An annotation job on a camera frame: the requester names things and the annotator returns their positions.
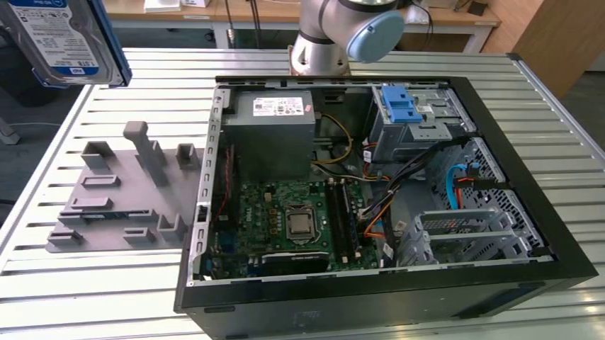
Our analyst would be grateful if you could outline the hard disk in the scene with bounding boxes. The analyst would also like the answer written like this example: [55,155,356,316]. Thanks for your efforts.
[0,0,135,88]

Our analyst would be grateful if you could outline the silver metal disk bay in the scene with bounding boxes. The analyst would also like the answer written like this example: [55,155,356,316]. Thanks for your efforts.
[400,208,540,267]

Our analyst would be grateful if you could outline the grey power supply unit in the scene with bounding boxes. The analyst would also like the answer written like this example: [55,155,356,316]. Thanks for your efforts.
[221,90,317,182]

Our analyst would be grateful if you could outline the CPU socket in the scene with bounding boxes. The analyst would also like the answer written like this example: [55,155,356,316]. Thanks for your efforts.
[281,203,322,246]

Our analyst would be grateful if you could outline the green motherboard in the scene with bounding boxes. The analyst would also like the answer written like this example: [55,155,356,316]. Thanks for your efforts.
[207,178,380,279]

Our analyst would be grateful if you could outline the silver CPU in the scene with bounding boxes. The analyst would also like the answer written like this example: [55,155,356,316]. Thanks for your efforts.
[288,214,316,237]

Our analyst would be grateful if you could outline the black RAM slot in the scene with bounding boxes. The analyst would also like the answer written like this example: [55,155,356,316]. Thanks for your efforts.
[329,178,353,264]
[325,178,348,264]
[336,178,358,263]

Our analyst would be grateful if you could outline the metal socket cover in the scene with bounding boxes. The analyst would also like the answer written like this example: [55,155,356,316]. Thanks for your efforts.
[284,204,320,244]

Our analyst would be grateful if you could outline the black graphics card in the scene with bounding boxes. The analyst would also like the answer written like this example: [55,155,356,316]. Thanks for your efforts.
[258,249,332,278]

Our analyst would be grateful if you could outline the grey metal drive cage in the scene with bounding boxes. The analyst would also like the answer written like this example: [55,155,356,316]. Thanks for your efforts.
[368,84,477,164]

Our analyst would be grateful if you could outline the blue plastic drive latch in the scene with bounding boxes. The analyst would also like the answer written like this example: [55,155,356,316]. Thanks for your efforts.
[380,86,421,124]

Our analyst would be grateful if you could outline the grey parts rack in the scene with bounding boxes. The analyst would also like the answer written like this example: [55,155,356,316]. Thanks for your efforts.
[45,120,209,254]

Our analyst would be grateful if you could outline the black PC case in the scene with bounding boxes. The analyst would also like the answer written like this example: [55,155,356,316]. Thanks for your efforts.
[174,74,600,340]

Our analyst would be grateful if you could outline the wooden desk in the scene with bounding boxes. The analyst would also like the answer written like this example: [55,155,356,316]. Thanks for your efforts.
[106,0,503,54]

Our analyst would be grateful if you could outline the white furniture leg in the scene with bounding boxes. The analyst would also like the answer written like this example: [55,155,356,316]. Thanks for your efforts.
[0,115,23,146]

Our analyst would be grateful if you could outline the wooden cabinet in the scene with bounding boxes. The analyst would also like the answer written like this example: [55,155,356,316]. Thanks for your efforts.
[481,0,605,98]

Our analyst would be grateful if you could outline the yellow black wire bundle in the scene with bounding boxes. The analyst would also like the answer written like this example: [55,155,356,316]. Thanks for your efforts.
[316,112,356,166]

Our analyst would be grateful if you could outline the orange red wire bundle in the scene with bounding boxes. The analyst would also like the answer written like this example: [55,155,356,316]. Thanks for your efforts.
[362,215,388,239]

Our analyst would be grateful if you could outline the blue data wire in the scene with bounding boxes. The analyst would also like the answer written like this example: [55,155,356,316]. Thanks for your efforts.
[444,163,481,210]

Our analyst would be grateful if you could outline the black orange power wire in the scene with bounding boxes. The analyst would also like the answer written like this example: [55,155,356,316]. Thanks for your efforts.
[455,178,511,193]

